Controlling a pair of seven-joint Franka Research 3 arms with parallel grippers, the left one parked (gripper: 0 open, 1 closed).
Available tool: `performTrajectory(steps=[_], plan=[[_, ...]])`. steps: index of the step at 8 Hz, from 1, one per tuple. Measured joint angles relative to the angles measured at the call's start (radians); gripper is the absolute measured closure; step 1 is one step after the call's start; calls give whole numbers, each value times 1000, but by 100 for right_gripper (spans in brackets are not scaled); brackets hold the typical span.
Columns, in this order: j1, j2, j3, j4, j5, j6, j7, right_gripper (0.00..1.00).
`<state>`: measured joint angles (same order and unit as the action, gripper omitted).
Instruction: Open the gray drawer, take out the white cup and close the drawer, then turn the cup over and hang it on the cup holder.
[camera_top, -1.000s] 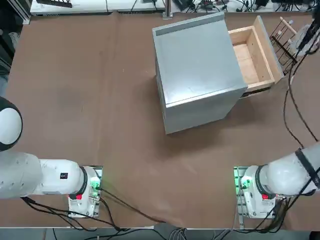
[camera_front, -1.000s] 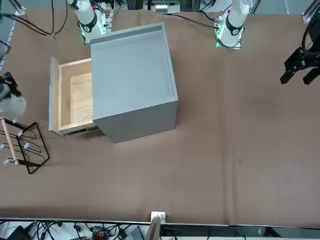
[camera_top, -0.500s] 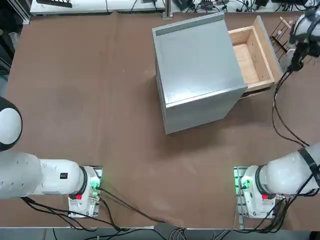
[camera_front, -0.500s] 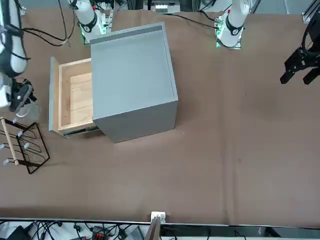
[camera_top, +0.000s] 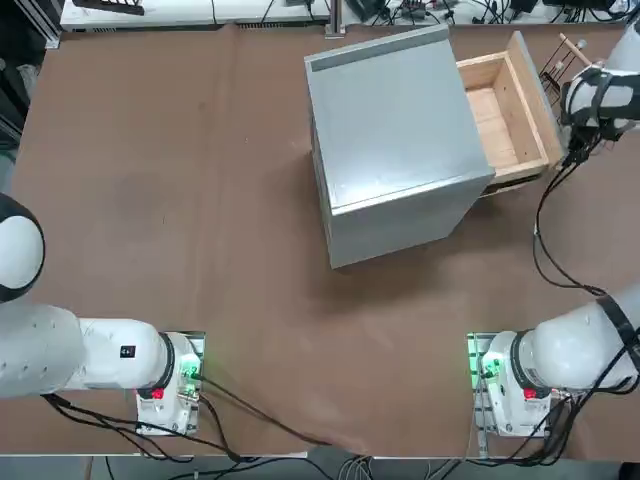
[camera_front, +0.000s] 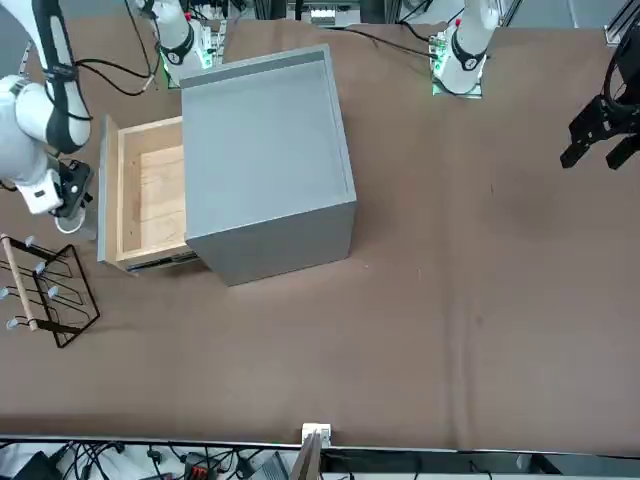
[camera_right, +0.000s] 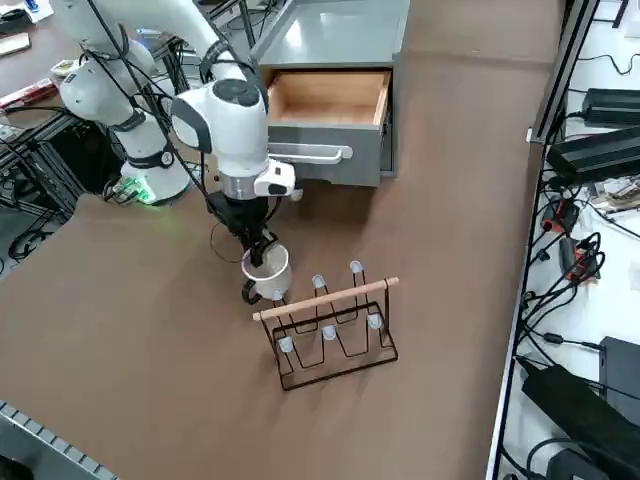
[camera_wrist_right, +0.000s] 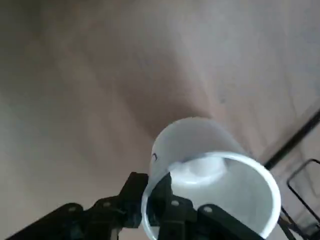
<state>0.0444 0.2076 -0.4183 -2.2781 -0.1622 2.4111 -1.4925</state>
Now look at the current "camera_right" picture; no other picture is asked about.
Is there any gray drawer cabinet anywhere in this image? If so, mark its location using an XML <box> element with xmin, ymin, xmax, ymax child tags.
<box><xmin>249</xmin><ymin>0</ymin><xmax>411</xmax><ymax>177</ymax></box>

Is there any wooden block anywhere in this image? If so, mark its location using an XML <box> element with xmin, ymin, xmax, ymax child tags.
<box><xmin>0</xmin><ymin>33</ymin><xmax>32</xmax><ymax>57</ymax></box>

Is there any large black power supply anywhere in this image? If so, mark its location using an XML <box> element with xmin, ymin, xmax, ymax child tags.
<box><xmin>546</xmin><ymin>125</ymin><xmax>640</xmax><ymax>185</ymax></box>

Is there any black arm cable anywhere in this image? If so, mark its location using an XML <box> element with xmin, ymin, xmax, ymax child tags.
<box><xmin>87</xmin><ymin>0</ymin><xmax>249</xmax><ymax>266</ymax></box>

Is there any aluminium frame post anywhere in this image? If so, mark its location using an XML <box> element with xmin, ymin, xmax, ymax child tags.
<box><xmin>527</xmin><ymin>0</ymin><xmax>601</xmax><ymax>146</ymax></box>

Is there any orange black electronics module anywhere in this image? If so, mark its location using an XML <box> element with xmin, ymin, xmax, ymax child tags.
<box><xmin>558</xmin><ymin>233</ymin><xmax>607</xmax><ymax>287</ymax></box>

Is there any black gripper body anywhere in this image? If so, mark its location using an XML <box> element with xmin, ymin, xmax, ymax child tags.
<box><xmin>206</xmin><ymin>193</ymin><xmax>274</xmax><ymax>242</ymax></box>

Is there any perforated metal edge rail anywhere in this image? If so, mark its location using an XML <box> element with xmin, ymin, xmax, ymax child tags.
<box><xmin>0</xmin><ymin>399</ymin><xmax>121</xmax><ymax>480</ymax></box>

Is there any red packet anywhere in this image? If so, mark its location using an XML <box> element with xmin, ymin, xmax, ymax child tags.
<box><xmin>0</xmin><ymin>79</ymin><xmax>55</xmax><ymax>110</ymax></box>

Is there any small circuit board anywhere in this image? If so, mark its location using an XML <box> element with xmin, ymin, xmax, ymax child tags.
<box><xmin>592</xmin><ymin>177</ymin><xmax>640</xmax><ymax>214</ymax></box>

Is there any black cable with ferrite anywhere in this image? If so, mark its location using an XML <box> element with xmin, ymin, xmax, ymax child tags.
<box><xmin>517</xmin><ymin>327</ymin><xmax>604</xmax><ymax>351</ymax></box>

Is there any black power cable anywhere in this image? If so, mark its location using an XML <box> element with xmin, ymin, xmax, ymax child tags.
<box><xmin>577</xmin><ymin>52</ymin><xmax>640</xmax><ymax>77</ymax></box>

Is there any black box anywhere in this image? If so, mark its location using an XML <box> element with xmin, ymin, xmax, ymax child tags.
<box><xmin>598</xmin><ymin>335</ymin><xmax>640</xmax><ymax>416</ymax></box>

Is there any white cup with black handle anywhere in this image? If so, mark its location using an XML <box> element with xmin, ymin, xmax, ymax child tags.
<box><xmin>239</xmin><ymin>243</ymin><xmax>293</xmax><ymax>304</ymax></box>

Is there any black frame structure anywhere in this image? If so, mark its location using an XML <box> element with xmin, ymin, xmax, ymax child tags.
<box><xmin>0</xmin><ymin>107</ymin><xmax>126</xmax><ymax>221</ymax></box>

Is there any small black power supply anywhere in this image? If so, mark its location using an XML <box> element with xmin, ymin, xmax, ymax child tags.
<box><xmin>581</xmin><ymin>87</ymin><xmax>640</xmax><ymax>127</ymax></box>

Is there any gray drawer with white handle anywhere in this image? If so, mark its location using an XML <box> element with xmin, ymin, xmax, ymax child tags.
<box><xmin>264</xmin><ymin>69</ymin><xmax>394</xmax><ymax>188</ymax></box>

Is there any long black power brick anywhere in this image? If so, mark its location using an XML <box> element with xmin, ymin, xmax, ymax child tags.
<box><xmin>521</xmin><ymin>363</ymin><xmax>640</xmax><ymax>480</ymax></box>

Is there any small food packet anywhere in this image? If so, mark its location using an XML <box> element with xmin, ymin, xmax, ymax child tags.
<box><xmin>51</xmin><ymin>58</ymin><xmax>81</xmax><ymax>80</ymax></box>

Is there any blue white box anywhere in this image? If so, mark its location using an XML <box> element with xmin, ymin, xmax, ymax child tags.
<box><xmin>22</xmin><ymin>0</ymin><xmax>54</xmax><ymax>24</ymax></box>

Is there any red black adapter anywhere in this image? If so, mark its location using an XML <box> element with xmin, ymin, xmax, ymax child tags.
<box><xmin>543</xmin><ymin>198</ymin><xmax>581</xmax><ymax>235</ymax></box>

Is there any black stand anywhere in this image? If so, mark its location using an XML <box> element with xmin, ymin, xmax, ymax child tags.
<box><xmin>610</xmin><ymin>0</ymin><xmax>632</xmax><ymax>30</ymax></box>

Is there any black wire cup holder rack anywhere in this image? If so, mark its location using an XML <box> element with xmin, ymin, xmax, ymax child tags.
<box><xmin>252</xmin><ymin>258</ymin><xmax>401</xmax><ymax>393</ymax></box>

